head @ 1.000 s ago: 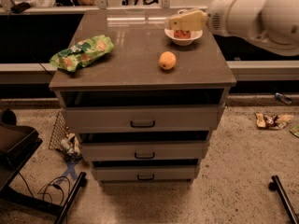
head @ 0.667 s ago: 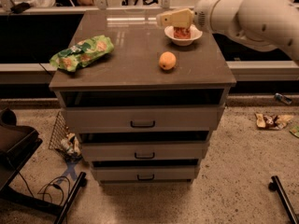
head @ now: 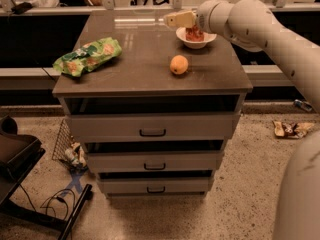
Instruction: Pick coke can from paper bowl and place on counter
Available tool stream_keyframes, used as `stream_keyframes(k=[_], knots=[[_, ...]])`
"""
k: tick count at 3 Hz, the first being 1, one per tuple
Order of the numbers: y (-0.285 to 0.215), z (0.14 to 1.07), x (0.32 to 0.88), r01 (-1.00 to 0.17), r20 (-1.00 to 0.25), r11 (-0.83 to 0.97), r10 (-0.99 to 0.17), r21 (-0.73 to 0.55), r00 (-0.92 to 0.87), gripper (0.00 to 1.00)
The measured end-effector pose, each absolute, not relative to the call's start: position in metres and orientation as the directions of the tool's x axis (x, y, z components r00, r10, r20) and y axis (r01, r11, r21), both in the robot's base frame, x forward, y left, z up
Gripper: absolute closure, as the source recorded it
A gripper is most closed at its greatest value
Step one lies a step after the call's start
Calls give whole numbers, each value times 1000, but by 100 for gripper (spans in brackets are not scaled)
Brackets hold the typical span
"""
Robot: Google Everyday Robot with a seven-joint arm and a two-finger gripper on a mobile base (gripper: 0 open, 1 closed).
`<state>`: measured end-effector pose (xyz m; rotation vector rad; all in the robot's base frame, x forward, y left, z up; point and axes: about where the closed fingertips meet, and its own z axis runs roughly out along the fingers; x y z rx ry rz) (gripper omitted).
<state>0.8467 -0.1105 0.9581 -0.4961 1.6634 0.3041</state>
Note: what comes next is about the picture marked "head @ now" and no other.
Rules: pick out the white paper bowl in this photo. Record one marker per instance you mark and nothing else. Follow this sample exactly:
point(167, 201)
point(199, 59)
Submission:
point(207, 38)

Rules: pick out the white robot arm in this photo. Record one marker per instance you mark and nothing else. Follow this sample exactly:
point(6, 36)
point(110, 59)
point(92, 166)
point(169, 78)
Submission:
point(251, 25)

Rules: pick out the red coke can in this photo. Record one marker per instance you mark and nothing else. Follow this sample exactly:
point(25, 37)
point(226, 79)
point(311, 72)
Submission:
point(194, 34)

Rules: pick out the black cart left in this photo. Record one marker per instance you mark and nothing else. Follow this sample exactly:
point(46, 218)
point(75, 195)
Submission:
point(18, 155)

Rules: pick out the top drawer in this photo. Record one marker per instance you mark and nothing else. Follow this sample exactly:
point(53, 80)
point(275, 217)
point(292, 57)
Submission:
point(152, 127)

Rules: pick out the orange fruit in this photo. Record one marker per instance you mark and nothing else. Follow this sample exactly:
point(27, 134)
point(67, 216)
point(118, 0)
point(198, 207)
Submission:
point(178, 65)

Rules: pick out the middle drawer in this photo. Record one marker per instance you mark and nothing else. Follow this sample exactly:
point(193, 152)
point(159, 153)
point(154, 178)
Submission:
point(143, 162)

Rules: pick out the wire mesh basket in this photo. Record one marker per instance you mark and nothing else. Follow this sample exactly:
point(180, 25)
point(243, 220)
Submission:
point(67, 152)

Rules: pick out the drawer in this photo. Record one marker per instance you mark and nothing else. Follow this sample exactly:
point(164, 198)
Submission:
point(152, 127)
point(155, 186)
point(143, 162)

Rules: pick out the crumpled snack wrapper on floor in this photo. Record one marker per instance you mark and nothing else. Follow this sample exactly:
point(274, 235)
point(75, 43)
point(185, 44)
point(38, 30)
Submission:
point(292, 130)

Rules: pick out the green chip bag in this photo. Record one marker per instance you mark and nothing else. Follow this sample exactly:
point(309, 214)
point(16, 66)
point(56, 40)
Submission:
point(88, 57)

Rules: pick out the small can on floor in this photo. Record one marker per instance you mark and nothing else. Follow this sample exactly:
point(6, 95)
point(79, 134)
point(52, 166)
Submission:
point(302, 105)

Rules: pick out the bottom drawer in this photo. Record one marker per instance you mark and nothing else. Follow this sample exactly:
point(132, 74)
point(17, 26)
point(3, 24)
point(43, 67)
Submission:
point(155, 186)

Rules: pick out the grey drawer cabinet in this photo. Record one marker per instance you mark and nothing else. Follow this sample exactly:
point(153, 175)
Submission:
point(139, 81)

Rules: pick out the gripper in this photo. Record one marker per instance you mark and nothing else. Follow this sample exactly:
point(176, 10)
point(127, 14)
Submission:
point(201, 18)

